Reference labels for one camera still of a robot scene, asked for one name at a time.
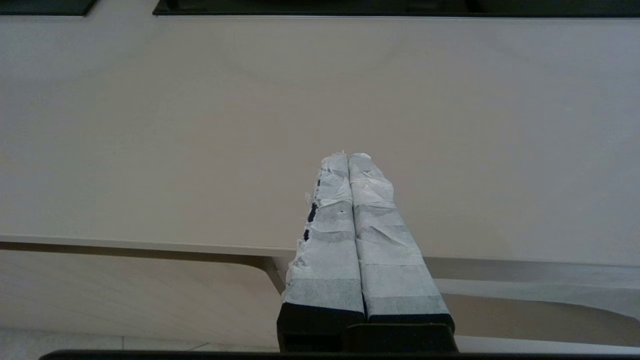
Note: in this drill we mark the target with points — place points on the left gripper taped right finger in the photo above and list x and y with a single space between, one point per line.
390 260

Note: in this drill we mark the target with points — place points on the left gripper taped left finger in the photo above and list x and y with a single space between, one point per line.
327 260

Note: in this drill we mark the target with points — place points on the large black glass hob panel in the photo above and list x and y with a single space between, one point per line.
350 7

